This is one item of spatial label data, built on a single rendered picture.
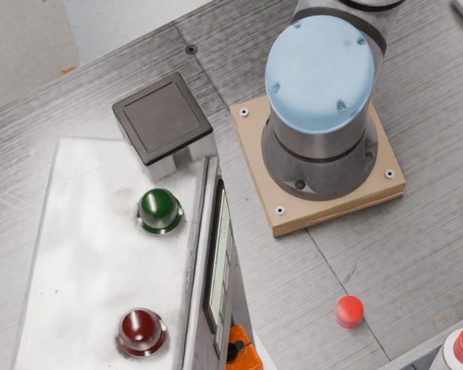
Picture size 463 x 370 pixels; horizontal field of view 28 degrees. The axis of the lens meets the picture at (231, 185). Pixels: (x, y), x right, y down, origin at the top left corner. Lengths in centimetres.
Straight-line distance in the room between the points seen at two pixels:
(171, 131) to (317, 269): 69
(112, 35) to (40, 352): 91
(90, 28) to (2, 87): 101
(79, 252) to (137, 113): 9
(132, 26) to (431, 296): 58
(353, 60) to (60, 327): 57
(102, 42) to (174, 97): 85
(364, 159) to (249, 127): 17
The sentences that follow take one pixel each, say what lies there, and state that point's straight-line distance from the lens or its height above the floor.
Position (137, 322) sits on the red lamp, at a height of 150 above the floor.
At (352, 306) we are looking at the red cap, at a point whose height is 86.
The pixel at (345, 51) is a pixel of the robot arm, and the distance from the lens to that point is 101.
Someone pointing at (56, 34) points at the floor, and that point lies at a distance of 243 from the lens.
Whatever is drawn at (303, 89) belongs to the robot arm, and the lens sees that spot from 100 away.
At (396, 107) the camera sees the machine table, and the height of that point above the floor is 83.
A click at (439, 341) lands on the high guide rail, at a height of 96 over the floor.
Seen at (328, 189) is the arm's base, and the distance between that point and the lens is 116.
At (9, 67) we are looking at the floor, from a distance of 241.
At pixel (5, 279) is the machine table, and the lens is 125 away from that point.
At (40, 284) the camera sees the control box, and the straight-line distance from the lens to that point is 53.
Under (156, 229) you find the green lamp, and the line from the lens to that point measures 52.
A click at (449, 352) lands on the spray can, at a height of 105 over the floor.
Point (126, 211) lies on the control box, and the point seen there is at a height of 147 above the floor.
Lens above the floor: 196
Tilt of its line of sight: 66 degrees down
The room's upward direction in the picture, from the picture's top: 10 degrees counter-clockwise
